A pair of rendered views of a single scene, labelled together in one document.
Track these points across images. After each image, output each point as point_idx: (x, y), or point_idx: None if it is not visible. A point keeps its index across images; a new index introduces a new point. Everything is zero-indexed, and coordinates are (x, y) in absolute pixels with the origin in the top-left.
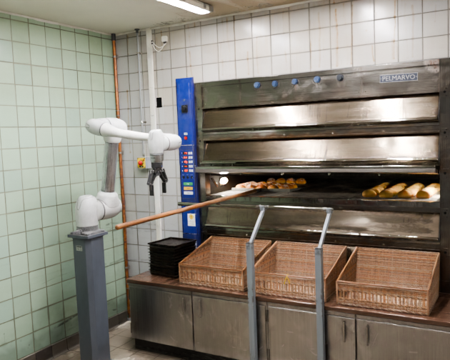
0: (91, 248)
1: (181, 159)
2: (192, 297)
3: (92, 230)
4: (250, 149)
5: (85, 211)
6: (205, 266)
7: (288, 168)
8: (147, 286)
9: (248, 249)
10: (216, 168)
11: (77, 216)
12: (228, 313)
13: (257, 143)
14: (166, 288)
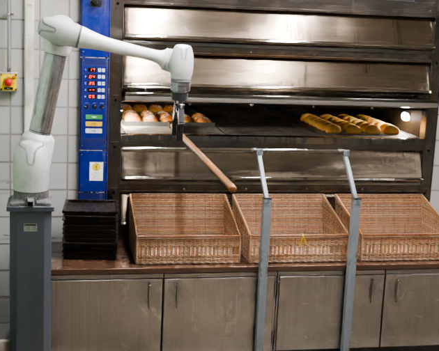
0: (51, 225)
1: (83, 79)
2: (164, 281)
3: (47, 196)
4: (198, 69)
5: (42, 166)
6: (182, 236)
7: (270, 99)
8: (83, 276)
9: (267, 207)
10: (162, 96)
11: (28, 176)
12: (221, 294)
13: (208, 62)
14: (119, 275)
